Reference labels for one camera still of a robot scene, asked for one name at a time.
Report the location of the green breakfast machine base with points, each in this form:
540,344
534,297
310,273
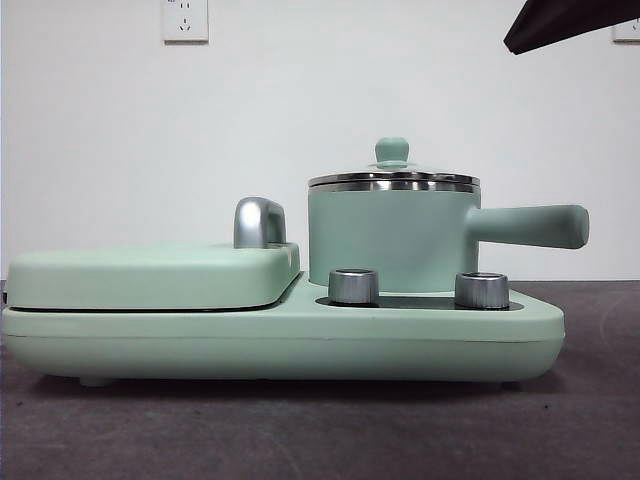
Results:
280,345

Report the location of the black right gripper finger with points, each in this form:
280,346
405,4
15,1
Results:
575,22

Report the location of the white wall socket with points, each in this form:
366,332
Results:
629,35
185,22

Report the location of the silver control knob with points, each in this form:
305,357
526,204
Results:
352,287
481,290

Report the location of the glass lid with green knob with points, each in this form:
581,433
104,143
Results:
392,150

